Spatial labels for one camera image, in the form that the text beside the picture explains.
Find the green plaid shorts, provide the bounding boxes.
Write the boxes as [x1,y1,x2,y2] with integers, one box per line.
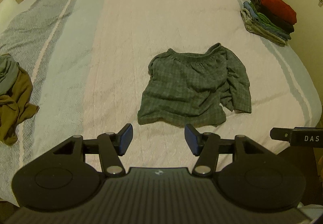
[137,43,252,127]

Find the dark folded garment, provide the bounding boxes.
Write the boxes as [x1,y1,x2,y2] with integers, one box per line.
[250,0,295,33]

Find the olive brown garment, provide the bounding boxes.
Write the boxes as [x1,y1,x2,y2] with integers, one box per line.
[1,64,39,146]

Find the green folded garment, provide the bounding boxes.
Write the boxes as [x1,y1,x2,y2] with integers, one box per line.
[253,9,291,41]

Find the grey-blue garment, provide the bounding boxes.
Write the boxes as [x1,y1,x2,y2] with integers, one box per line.
[0,54,19,96]

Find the red knit sweater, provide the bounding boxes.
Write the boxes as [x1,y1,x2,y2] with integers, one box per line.
[260,0,297,25]

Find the blue folded garment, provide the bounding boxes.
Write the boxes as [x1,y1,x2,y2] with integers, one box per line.
[243,2,259,21]

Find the cream padded headboard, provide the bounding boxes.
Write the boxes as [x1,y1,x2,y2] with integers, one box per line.
[0,0,19,32]

